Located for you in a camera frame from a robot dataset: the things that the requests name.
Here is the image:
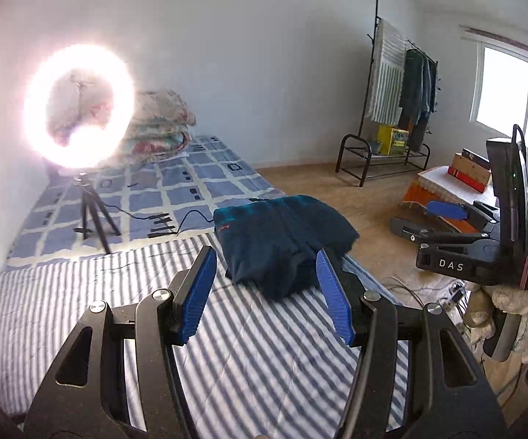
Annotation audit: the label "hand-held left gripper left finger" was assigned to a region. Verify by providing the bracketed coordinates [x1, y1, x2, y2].
[24, 245, 219, 439]

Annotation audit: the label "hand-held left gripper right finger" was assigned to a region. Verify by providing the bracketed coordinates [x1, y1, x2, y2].
[316, 247, 508, 439]

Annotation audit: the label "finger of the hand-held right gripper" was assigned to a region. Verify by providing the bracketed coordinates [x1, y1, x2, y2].
[389, 216, 491, 250]
[425, 199, 502, 234]

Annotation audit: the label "teal plaid fleece jacket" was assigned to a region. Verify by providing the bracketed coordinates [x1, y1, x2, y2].
[213, 194, 361, 301]

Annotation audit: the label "black clothes rack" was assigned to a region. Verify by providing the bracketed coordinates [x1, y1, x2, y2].
[335, 0, 441, 188]

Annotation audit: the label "orange cloth covered table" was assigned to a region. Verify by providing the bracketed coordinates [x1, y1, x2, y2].
[401, 165, 502, 234]

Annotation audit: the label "tan cardboard box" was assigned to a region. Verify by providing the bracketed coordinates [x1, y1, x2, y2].
[447, 149, 493, 193]

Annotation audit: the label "yellow box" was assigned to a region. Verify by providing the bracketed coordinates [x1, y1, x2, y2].
[378, 125, 410, 155]

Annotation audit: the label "blue checked bedsheet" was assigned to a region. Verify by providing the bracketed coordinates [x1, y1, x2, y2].
[5, 135, 285, 268]

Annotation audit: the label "window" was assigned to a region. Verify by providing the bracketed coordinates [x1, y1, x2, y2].
[460, 25, 528, 165]

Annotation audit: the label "striped hanging towel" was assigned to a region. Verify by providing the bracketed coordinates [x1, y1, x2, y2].
[367, 18, 408, 125]

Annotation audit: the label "black tripod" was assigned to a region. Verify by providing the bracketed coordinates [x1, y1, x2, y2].
[73, 171, 123, 254]

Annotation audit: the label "folded floral quilt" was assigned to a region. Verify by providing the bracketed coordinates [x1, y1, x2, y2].
[47, 89, 197, 165]

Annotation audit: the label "black ring light cable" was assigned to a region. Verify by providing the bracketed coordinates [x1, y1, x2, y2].
[109, 199, 265, 239]

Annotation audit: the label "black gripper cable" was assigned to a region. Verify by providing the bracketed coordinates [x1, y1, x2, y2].
[512, 123, 528, 257]

